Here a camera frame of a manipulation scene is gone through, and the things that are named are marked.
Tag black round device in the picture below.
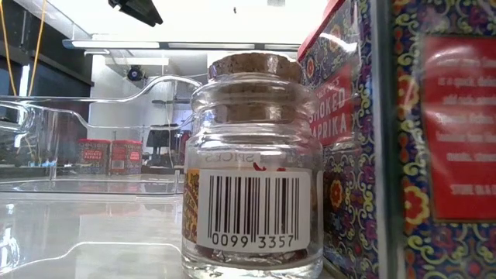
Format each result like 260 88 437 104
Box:
126 65 145 82

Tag red-lidded patterned paprika tin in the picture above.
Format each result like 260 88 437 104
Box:
109 139 143 175
381 0 496 279
76 138 112 175
297 0 383 279

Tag cork-stoppered glass saffron jar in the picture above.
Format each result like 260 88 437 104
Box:
181 52 325 279

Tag clear plastic bin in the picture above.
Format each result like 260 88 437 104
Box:
0 75 205 195

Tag horizontal metal frame bar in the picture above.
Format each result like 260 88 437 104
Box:
61 38 301 51

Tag yellow hanging cable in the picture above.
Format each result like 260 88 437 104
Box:
27 0 48 97
0 0 19 97

